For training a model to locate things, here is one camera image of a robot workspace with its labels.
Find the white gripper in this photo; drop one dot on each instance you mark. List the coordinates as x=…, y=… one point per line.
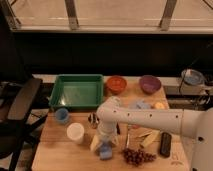
x=105, y=137

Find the blue sponge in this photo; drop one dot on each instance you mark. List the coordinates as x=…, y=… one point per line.
x=105, y=152

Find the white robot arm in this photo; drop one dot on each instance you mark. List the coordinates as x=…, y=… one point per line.
x=189, y=123

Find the orange bowl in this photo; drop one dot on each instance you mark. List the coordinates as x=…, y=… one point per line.
x=116, y=84

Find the purple bowl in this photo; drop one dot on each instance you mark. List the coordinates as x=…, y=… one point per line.
x=149, y=84

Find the metal bowl with blue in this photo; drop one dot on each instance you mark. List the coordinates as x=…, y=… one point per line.
x=192, y=77

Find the small glass jar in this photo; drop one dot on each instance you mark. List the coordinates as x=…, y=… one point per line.
x=93, y=120

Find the silver fork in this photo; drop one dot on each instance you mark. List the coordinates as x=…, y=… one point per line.
x=127, y=136

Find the white cup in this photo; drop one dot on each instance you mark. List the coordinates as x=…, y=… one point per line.
x=75, y=132

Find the orange carrot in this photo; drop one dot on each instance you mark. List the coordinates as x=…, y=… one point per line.
x=135, y=126

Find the bunch of red grapes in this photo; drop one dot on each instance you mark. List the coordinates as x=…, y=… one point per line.
x=137, y=157

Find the light blue cloth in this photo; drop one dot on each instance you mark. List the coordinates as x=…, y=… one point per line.
x=139, y=104

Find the small blue cup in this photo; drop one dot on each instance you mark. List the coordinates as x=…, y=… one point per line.
x=62, y=115

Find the black rectangular block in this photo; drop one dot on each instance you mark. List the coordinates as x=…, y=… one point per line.
x=165, y=145

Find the green plastic tray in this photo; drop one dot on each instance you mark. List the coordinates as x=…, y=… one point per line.
x=77, y=91

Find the red yellow apple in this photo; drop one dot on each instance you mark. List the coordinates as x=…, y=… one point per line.
x=159, y=105

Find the black office chair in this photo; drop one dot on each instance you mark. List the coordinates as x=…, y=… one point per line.
x=14, y=129

